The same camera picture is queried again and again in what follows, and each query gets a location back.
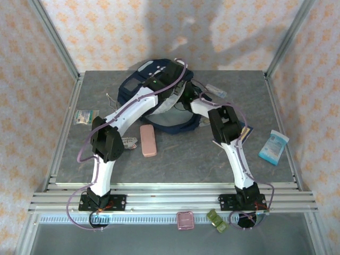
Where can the small green plastic box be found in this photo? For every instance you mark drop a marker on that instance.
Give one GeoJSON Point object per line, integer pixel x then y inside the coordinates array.
{"type": "Point", "coordinates": [212, 214]}
{"type": "Point", "coordinates": [217, 220]}

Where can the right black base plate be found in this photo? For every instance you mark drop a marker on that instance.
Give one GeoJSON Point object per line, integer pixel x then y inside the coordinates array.
{"type": "Point", "coordinates": [225, 202]}

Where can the aluminium front rail frame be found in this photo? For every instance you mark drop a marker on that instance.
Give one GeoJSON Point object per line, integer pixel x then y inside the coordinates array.
{"type": "Point", "coordinates": [170, 197]}

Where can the clear plastic blue pack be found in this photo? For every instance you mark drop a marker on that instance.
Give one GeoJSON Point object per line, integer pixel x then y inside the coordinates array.
{"type": "Point", "coordinates": [216, 91]}

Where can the navy blue backpack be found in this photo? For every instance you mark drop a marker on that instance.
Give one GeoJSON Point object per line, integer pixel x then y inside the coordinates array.
{"type": "Point", "coordinates": [172, 125]}

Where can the pink pencil case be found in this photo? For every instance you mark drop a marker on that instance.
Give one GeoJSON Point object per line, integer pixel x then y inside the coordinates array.
{"type": "Point", "coordinates": [148, 140]}

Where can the green white sachet packet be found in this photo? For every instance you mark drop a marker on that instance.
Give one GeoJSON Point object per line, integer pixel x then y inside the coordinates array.
{"type": "Point", "coordinates": [85, 117]}

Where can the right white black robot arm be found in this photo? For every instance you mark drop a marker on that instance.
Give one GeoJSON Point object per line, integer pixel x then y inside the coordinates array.
{"type": "Point", "coordinates": [240, 170]}

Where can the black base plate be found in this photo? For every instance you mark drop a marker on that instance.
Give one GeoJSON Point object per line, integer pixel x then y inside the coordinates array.
{"type": "Point", "coordinates": [118, 202]}
{"type": "Point", "coordinates": [225, 202]}

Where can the aluminium table side rail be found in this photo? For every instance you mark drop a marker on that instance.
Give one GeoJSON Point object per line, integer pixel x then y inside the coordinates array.
{"type": "Point", "coordinates": [65, 127]}
{"type": "Point", "coordinates": [284, 122]}

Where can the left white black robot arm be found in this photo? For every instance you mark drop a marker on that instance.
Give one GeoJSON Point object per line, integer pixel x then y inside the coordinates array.
{"type": "Point", "coordinates": [138, 107]}

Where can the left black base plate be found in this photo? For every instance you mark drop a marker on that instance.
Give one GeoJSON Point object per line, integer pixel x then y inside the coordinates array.
{"type": "Point", "coordinates": [118, 202]}

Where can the red white printed packet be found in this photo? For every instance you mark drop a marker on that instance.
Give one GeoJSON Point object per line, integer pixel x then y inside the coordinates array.
{"type": "Point", "coordinates": [130, 142]}

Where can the aluminium frame post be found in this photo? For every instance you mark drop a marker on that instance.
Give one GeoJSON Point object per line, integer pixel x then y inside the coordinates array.
{"type": "Point", "coordinates": [55, 42]}
{"type": "Point", "coordinates": [288, 42]}

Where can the pink square plastic box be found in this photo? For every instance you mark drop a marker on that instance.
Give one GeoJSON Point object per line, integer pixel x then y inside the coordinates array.
{"type": "Point", "coordinates": [185, 221]}

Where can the blue white tissue pack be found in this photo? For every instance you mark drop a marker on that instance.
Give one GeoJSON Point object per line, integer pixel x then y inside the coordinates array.
{"type": "Point", "coordinates": [273, 147]}

